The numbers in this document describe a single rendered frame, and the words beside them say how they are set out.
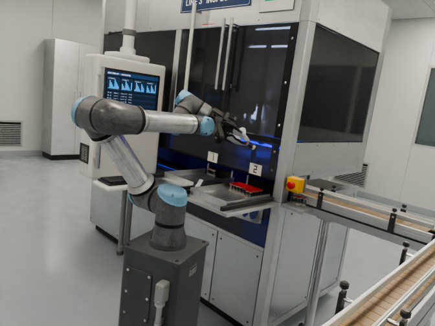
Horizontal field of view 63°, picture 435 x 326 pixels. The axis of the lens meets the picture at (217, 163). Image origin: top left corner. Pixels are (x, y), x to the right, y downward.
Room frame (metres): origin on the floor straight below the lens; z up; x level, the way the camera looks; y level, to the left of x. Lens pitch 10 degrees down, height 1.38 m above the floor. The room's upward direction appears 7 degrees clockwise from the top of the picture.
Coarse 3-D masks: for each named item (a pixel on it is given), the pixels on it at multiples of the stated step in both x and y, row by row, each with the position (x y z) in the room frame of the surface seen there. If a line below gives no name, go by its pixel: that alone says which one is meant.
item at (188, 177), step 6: (204, 168) 2.32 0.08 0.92; (168, 174) 2.05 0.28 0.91; (174, 174) 2.13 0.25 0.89; (180, 174) 2.17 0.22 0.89; (186, 174) 2.20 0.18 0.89; (192, 174) 2.24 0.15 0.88; (198, 174) 2.27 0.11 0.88; (204, 174) 2.29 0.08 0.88; (174, 180) 2.01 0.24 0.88; (180, 180) 1.98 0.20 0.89; (186, 180) 1.94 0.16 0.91; (192, 180) 2.07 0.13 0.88; (198, 180) 2.09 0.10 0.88; (204, 180) 1.97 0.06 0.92; (210, 180) 2.00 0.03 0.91; (216, 180) 2.03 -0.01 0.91; (222, 180) 2.07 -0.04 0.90; (228, 180) 2.11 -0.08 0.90
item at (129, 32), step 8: (128, 0) 2.32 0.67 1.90; (136, 0) 2.34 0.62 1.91; (128, 8) 2.32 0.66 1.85; (136, 8) 2.35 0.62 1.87; (128, 16) 2.32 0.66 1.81; (128, 24) 2.32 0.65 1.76; (112, 32) 2.34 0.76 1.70; (120, 32) 2.35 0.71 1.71; (128, 32) 2.31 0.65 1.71; (136, 32) 2.36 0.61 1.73; (128, 40) 2.32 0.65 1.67; (120, 48) 2.32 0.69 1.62; (128, 48) 2.31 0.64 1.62
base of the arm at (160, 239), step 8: (160, 224) 1.29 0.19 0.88; (152, 232) 1.32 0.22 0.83; (160, 232) 1.28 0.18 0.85; (168, 232) 1.28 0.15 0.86; (176, 232) 1.29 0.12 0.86; (184, 232) 1.34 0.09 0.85; (152, 240) 1.29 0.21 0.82; (160, 240) 1.27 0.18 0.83; (168, 240) 1.27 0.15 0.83; (176, 240) 1.28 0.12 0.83; (184, 240) 1.32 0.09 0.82; (160, 248) 1.27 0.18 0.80; (168, 248) 1.27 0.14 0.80; (176, 248) 1.28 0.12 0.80
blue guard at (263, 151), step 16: (160, 144) 2.55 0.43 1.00; (176, 144) 2.43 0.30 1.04; (192, 144) 2.32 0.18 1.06; (208, 144) 2.21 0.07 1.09; (224, 144) 2.12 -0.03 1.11; (256, 144) 1.96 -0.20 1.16; (272, 144) 1.89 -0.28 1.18; (224, 160) 2.11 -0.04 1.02; (240, 160) 2.03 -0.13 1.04; (256, 160) 1.95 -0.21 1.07; (272, 160) 1.88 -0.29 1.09; (272, 176) 1.87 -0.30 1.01
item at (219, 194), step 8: (216, 184) 1.91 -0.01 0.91; (224, 184) 1.96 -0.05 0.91; (192, 192) 1.77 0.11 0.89; (200, 192) 1.73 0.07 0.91; (208, 192) 1.85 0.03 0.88; (216, 192) 1.87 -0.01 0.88; (224, 192) 1.89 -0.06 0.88; (208, 200) 1.68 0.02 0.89; (216, 200) 1.65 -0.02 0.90; (224, 200) 1.74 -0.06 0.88; (232, 200) 1.76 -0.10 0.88; (240, 200) 1.67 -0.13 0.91; (248, 200) 1.72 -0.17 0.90
